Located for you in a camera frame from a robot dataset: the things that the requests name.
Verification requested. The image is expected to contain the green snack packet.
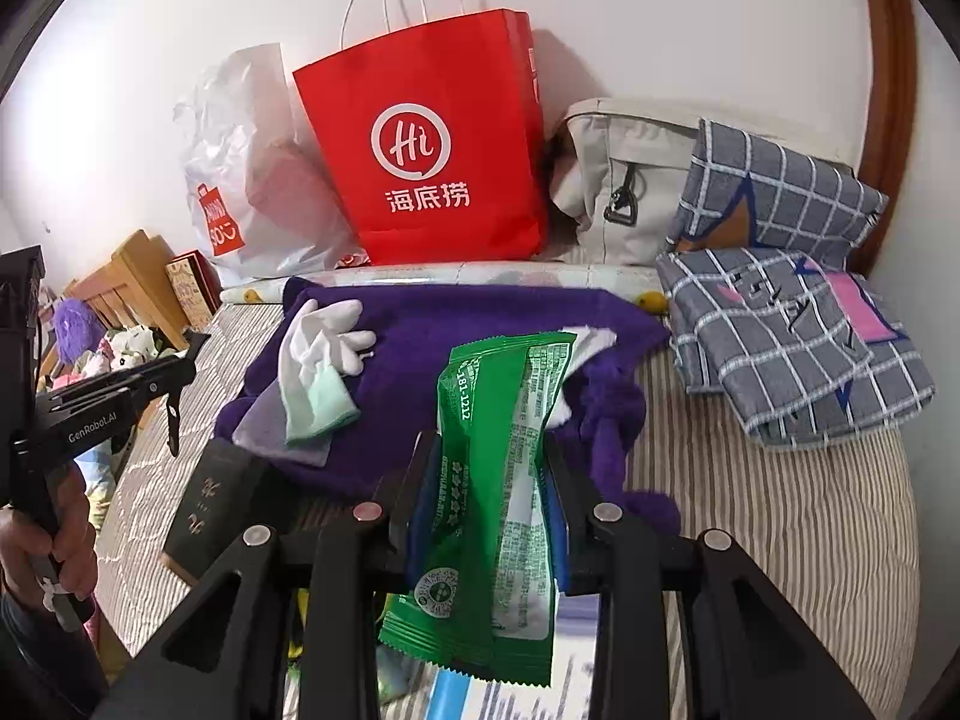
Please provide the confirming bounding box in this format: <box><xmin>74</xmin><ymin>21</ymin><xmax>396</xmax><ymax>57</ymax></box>
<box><xmin>379</xmin><ymin>331</ymin><xmax>578</xmax><ymax>689</ymax></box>

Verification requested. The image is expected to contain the grey cloth piece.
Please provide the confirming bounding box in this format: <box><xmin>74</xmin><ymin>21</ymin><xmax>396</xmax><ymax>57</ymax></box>
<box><xmin>232</xmin><ymin>382</ymin><xmax>331</xmax><ymax>470</ymax></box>

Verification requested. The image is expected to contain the brown patterned box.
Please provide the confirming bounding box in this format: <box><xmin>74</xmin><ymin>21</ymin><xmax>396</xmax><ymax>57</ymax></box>
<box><xmin>165</xmin><ymin>249</ymin><xmax>222</xmax><ymax>331</ymax></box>

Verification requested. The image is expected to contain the purple fluffy cloth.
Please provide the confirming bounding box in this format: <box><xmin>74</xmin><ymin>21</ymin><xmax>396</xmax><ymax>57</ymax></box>
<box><xmin>214</xmin><ymin>276</ymin><xmax>680</xmax><ymax>533</ymax></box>

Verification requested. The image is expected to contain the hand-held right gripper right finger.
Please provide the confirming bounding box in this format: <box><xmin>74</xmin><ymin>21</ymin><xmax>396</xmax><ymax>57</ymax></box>
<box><xmin>544</xmin><ymin>435</ymin><xmax>875</xmax><ymax>720</ymax></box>

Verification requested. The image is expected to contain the black box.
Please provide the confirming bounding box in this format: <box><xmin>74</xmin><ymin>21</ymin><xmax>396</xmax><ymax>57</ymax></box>
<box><xmin>161</xmin><ymin>439</ymin><xmax>278</xmax><ymax>586</ymax></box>

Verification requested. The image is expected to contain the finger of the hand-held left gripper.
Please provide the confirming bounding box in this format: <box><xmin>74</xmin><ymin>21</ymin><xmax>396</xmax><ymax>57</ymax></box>
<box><xmin>139</xmin><ymin>379</ymin><xmax>193</xmax><ymax>458</ymax></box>
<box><xmin>112</xmin><ymin>330</ymin><xmax>212</xmax><ymax>398</ymax></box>

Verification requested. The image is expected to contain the yellow green packet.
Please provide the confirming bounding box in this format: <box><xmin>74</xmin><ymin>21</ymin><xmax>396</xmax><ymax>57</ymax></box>
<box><xmin>289</xmin><ymin>589</ymin><xmax>312</xmax><ymax>683</ymax></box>

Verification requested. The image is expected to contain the wooden headboard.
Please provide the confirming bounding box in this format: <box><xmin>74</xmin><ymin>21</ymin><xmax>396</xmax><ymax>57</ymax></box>
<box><xmin>855</xmin><ymin>0</ymin><xmax>920</xmax><ymax>278</ymax></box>

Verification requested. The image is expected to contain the beige fabric bag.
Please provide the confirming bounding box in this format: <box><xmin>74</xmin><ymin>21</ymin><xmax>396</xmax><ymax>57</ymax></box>
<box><xmin>550</xmin><ymin>97</ymin><xmax>710</xmax><ymax>267</ymax></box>

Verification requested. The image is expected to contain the grey checked pillowcase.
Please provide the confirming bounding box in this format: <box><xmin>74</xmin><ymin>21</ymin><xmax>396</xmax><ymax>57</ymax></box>
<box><xmin>667</xmin><ymin>118</ymin><xmax>890</xmax><ymax>271</ymax></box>
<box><xmin>656</xmin><ymin>246</ymin><xmax>937</xmax><ymax>451</ymax></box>

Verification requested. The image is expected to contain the person's left forearm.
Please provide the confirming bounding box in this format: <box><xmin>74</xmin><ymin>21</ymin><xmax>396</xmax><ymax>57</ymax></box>
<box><xmin>0</xmin><ymin>592</ymin><xmax>113</xmax><ymax>720</ymax></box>

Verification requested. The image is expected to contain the white plush toy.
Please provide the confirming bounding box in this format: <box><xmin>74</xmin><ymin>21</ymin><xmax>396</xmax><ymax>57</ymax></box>
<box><xmin>97</xmin><ymin>324</ymin><xmax>162</xmax><ymax>372</ymax></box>

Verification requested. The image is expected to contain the white patterned bedspread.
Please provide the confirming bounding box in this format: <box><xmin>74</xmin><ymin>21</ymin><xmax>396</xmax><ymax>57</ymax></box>
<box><xmin>97</xmin><ymin>390</ymin><xmax>218</xmax><ymax>653</ymax></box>

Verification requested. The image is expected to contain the purple plush toy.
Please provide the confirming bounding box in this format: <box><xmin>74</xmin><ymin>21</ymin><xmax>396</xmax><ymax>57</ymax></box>
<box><xmin>52</xmin><ymin>298</ymin><xmax>102</xmax><ymax>368</ymax></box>

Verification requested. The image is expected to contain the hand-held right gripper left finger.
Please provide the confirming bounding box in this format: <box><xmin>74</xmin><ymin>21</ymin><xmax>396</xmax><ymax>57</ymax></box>
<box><xmin>97</xmin><ymin>427</ymin><xmax>443</xmax><ymax>720</ymax></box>

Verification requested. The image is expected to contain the person's left hand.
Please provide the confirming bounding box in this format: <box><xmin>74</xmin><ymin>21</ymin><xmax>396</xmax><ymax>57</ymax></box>
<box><xmin>0</xmin><ymin>457</ymin><xmax>98</xmax><ymax>608</ymax></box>

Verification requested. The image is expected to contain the wooden furniture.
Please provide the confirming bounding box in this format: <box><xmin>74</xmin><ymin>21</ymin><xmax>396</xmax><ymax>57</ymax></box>
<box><xmin>64</xmin><ymin>230</ymin><xmax>188</xmax><ymax>350</ymax></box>

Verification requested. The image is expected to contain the white glove green cuff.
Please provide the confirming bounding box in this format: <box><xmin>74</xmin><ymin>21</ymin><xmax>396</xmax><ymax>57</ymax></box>
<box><xmin>277</xmin><ymin>298</ymin><xmax>377</xmax><ymax>445</ymax></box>

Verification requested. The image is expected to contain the blue packet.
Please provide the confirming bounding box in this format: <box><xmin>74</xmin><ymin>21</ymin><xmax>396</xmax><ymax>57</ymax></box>
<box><xmin>435</xmin><ymin>607</ymin><xmax>601</xmax><ymax>720</ymax></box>

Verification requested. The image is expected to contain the red paper bag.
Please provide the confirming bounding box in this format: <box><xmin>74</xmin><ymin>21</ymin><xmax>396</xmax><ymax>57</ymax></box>
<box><xmin>291</xmin><ymin>0</ymin><xmax>552</xmax><ymax>267</ymax></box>

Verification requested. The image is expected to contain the striped bed sheet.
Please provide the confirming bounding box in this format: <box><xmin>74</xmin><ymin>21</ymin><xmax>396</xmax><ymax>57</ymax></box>
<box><xmin>97</xmin><ymin>300</ymin><xmax>923</xmax><ymax>720</ymax></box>

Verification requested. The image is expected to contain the white plastic bag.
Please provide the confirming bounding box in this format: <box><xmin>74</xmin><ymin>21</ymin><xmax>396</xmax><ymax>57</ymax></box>
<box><xmin>172</xmin><ymin>43</ymin><xmax>368</xmax><ymax>278</ymax></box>

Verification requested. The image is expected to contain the white printed bed pad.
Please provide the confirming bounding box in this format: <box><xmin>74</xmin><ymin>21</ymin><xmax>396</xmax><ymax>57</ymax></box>
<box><xmin>221</xmin><ymin>261</ymin><xmax>665</xmax><ymax>308</ymax></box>

